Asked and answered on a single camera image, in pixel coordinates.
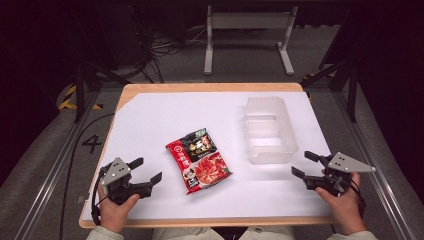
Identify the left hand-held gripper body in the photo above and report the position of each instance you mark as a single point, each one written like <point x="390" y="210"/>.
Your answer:
<point x="116" y="173"/>

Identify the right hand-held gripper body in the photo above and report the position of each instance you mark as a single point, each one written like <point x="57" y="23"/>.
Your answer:
<point x="336" y="178"/>

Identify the red and black food packet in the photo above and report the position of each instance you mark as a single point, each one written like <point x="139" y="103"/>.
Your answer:
<point x="198" y="160"/>

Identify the clear plastic container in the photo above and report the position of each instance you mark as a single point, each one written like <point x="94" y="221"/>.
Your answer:
<point x="270" y="133"/>

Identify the person's right hand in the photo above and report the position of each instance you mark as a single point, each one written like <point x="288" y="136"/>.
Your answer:
<point x="343" y="206"/>

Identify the person's left hand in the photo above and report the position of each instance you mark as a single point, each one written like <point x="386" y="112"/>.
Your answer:
<point x="115" y="213"/>

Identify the white paper sheet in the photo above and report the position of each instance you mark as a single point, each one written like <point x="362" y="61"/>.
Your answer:
<point x="166" y="110"/>

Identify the black metal stand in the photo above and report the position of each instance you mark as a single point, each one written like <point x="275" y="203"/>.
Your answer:
<point x="79" y="90"/>
<point x="351" y="86"/>

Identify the yellow and black hazard tape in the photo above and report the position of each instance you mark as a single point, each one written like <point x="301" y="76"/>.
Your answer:
<point x="316" y="76"/>
<point x="68" y="100"/>

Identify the aluminium rail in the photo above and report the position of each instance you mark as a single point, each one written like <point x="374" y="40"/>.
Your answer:
<point x="383" y="180"/>
<point x="56" y="166"/>

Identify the white metal frame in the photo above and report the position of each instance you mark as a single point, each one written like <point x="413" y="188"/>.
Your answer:
<point x="250" y="20"/>

